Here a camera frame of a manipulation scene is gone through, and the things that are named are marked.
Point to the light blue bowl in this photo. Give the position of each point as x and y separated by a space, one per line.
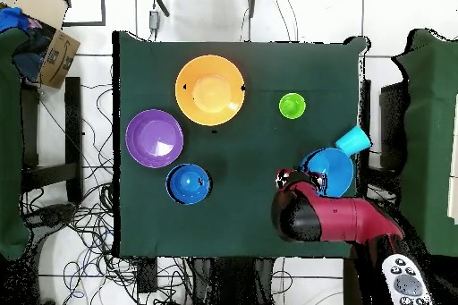
338 169

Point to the light blue cup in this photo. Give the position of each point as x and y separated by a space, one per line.
352 142

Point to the light green cup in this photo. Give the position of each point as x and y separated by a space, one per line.
292 105

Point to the dark blue small bowl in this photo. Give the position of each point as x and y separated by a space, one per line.
188 183

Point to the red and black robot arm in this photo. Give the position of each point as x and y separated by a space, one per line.
340 217

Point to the large orange bowl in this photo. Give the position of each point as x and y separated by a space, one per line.
209 92

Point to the green cloth covered table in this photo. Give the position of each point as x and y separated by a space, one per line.
429 122
10 140

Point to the purple bowl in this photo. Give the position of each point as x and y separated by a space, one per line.
154 138

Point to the black floor box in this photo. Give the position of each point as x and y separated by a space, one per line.
147 275

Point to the black tripod leg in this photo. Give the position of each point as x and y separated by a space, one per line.
252 1
161 4

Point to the dark green tablecloth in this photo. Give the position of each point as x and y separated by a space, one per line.
150 69

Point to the grey power adapter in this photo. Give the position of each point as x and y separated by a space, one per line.
154 19

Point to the cardboard box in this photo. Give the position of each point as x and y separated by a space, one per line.
61 58

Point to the blue cloth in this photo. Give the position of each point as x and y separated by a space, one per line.
12 18

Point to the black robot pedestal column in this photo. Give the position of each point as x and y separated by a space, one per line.
232 280

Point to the black stool frame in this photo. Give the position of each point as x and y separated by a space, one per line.
73 122

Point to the black pedestal base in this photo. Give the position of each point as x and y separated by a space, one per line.
53 215

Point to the thin black frame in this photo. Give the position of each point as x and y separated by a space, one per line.
103 4

